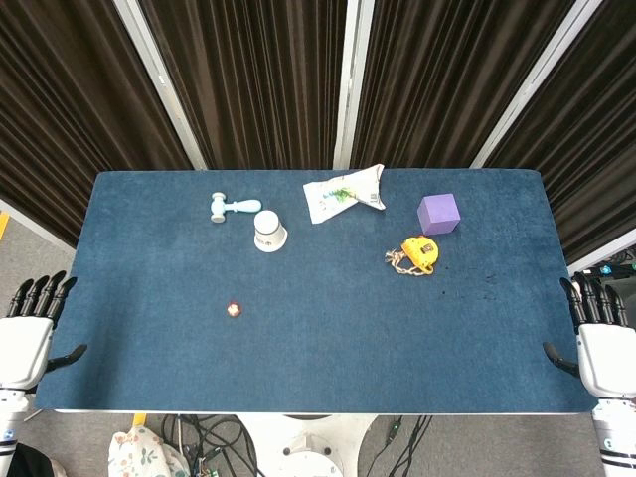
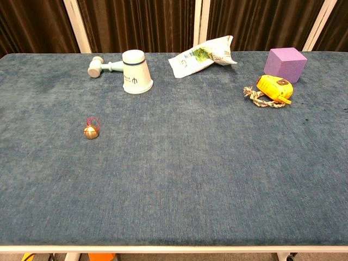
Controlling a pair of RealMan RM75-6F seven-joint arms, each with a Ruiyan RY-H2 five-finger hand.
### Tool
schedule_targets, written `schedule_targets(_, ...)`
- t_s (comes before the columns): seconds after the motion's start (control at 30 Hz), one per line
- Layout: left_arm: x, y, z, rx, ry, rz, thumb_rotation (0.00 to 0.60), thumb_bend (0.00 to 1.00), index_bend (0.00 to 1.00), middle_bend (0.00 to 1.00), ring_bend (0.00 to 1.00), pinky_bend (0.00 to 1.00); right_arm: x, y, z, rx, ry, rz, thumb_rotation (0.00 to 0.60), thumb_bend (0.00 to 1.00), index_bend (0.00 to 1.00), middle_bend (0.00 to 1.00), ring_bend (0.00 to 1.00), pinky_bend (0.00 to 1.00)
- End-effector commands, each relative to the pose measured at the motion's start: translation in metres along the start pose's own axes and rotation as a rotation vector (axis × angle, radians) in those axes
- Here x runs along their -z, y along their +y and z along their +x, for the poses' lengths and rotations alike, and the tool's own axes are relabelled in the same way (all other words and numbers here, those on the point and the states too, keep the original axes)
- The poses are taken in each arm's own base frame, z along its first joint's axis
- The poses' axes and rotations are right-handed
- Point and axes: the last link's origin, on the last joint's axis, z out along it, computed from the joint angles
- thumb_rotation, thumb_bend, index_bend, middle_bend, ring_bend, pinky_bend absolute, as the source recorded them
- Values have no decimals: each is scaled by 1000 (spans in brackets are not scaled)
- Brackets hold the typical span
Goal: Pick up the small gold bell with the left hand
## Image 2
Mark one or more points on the crumpled white plastic pouch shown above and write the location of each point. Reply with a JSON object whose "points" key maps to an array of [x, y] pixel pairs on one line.
{"points": [[195, 61]]}

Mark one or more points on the white table frame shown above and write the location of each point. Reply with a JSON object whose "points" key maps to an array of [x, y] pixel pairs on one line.
{"points": [[174, 249]]}

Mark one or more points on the white partition post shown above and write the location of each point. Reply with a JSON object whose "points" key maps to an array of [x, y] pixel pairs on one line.
{"points": [[201, 21], [319, 24], [77, 27]]}

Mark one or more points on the pale green toy hammer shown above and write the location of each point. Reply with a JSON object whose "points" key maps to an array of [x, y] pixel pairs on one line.
{"points": [[95, 68]]}

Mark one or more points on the yellow object under table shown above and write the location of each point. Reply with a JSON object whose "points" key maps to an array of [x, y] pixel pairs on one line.
{"points": [[27, 257]]}

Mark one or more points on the purple foam cube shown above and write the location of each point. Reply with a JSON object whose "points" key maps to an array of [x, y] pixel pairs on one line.
{"points": [[282, 63]]}

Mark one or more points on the white paper cup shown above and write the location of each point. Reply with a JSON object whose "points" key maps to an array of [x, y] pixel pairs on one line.
{"points": [[136, 73]]}

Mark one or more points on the yellow tape measure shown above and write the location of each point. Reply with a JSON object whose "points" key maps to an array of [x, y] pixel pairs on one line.
{"points": [[274, 87]]}

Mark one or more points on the small dark red object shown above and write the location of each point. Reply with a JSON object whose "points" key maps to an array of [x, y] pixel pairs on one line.
{"points": [[91, 132]]}

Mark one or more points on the blue table cloth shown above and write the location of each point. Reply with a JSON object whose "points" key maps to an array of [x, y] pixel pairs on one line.
{"points": [[174, 163]]}

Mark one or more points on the dark brown curtain panel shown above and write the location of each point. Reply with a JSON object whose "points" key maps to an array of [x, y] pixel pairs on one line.
{"points": [[32, 24], [258, 21], [335, 30], [136, 24]]}

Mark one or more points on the orange object under table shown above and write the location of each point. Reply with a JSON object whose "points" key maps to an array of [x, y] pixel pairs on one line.
{"points": [[100, 257]]}

